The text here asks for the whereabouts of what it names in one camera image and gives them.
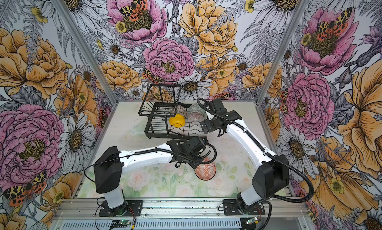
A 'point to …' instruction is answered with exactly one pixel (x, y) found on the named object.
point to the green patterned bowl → (196, 107)
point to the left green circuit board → (124, 222)
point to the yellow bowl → (178, 121)
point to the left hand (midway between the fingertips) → (195, 162)
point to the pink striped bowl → (195, 116)
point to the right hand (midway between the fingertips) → (212, 127)
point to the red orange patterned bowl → (206, 172)
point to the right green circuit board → (252, 220)
